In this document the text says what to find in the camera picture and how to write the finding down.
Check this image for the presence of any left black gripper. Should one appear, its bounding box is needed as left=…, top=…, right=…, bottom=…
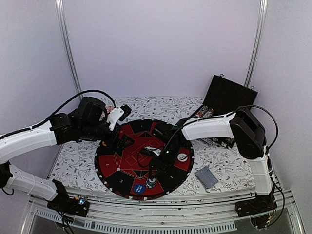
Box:
left=80, top=117, right=136, bottom=152

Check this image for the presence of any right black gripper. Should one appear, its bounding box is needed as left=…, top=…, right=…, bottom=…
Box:
left=149, top=141, right=183, bottom=179

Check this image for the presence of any small poker chip stack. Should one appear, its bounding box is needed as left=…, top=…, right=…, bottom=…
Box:
left=146, top=178, right=157, bottom=189

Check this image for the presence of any blue small blind button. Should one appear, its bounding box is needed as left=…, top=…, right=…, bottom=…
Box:
left=133, top=184, right=146, bottom=195

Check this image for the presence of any white dealer button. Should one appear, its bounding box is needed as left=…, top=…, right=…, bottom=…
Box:
left=177, top=153, right=188, bottom=162

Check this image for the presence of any blue playing card deck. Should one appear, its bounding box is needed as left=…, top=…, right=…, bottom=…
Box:
left=195, top=166, right=218, bottom=189

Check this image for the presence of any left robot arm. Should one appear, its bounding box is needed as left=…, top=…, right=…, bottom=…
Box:
left=0, top=97, right=131, bottom=212

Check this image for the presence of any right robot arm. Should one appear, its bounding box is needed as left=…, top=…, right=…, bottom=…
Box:
left=146, top=105, right=276, bottom=213

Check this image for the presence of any round red black poker mat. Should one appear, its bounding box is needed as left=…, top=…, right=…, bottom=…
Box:
left=95, top=119, right=194, bottom=201

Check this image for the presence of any red patterned small bowl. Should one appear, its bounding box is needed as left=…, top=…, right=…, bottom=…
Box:
left=105, top=106, right=114, bottom=114

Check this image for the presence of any chip row back left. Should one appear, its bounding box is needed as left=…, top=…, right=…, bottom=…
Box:
left=195, top=106, right=208, bottom=118

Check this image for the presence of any chip row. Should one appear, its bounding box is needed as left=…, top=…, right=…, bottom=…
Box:
left=195, top=106, right=208, bottom=118
left=203, top=108, right=215, bottom=118

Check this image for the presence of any black poker chip case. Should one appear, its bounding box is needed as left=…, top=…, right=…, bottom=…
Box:
left=192, top=74, right=259, bottom=149

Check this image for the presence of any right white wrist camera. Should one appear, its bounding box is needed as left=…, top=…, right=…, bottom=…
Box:
left=140, top=147, right=162, bottom=156

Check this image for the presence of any chrome case handle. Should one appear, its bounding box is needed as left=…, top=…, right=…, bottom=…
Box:
left=203, top=137, right=218, bottom=145

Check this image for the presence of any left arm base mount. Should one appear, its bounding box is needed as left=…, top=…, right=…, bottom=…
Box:
left=47, top=179, right=90, bottom=217

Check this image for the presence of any aluminium front rail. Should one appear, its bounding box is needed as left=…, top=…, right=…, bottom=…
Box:
left=21, top=188, right=308, bottom=234

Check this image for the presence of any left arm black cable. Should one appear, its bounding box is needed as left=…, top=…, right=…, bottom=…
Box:
left=0, top=89, right=115, bottom=139

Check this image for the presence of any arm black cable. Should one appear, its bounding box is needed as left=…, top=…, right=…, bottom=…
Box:
left=0, top=89, right=115, bottom=139
left=137, top=104, right=286, bottom=220

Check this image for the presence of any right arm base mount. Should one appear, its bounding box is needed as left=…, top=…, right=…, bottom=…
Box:
left=235, top=194, right=277, bottom=229

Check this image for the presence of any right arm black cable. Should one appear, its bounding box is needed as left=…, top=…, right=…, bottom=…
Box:
left=137, top=104, right=286, bottom=220

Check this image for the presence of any left aluminium frame post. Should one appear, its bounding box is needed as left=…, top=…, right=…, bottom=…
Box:
left=55, top=0, right=82, bottom=93

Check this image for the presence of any aluminium frame post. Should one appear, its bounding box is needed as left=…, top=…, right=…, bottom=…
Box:
left=55, top=0, right=82, bottom=93
left=244, top=0, right=268, bottom=88

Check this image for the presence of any right aluminium frame post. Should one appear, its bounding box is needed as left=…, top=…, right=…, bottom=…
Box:
left=244, top=0, right=268, bottom=88

